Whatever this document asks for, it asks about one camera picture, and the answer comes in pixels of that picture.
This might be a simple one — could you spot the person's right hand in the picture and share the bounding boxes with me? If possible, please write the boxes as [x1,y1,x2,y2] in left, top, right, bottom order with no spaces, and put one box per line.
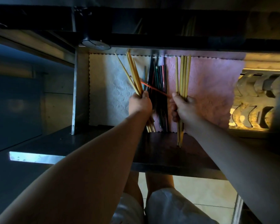
[170,92,202,134]

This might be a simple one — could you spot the person's left hand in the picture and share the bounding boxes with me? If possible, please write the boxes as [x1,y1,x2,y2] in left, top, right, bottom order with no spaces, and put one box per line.
[128,90,153,117]

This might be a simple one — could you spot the red chopstick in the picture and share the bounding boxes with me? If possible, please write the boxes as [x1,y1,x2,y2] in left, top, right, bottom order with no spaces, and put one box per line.
[140,81,172,98]

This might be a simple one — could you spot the bundle of yellow chopsticks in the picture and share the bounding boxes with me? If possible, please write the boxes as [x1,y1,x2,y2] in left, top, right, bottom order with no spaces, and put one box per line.
[114,51,156,133]

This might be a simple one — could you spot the yellow wooden chopstick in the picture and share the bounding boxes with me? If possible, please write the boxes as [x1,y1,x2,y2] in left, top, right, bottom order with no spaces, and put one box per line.
[185,55,192,98]
[182,56,188,99]

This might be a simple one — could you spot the person's right forearm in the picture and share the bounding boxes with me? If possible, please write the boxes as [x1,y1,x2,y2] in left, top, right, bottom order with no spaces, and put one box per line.
[184,119,280,224]

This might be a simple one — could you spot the person's left forearm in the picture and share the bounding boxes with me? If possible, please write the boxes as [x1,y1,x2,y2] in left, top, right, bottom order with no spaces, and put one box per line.
[0,112,152,224]

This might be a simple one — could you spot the pile of dark chopsticks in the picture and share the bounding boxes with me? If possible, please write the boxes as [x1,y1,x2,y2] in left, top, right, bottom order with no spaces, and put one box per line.
[143,57,170,133]

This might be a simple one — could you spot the pink textured cloth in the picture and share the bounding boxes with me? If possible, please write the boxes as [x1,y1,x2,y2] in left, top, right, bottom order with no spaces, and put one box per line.
[152,56,245,133]

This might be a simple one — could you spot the white textured cloth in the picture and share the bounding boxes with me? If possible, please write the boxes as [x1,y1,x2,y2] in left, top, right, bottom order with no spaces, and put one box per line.
[88,53,155,127]

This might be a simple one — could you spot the upright steel panel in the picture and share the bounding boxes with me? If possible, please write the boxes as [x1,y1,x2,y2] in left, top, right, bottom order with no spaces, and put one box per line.
[71,47,90,135]

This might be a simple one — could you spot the round white disc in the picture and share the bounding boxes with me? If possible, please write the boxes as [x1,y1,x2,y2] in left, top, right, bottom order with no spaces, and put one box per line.
[81,39,111,51]

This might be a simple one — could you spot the patterned ornamental vent block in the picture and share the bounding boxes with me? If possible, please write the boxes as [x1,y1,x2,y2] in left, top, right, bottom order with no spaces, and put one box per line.
[228,68,280,132]

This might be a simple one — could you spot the person's right leg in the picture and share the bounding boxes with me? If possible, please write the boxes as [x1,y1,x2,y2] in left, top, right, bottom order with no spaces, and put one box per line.
[145,173,175,200]

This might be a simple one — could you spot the person's leg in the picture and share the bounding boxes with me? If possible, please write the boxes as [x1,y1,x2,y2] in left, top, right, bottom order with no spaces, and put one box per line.
[145,173,175,200]
[123,171,144,209]

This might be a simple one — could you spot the person's left leg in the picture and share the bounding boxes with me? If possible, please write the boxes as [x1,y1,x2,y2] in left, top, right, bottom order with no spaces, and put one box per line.
[123,171,144,209]

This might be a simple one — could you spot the white shorts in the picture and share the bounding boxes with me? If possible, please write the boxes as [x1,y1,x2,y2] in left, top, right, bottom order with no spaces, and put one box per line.
[110,187,219,224]

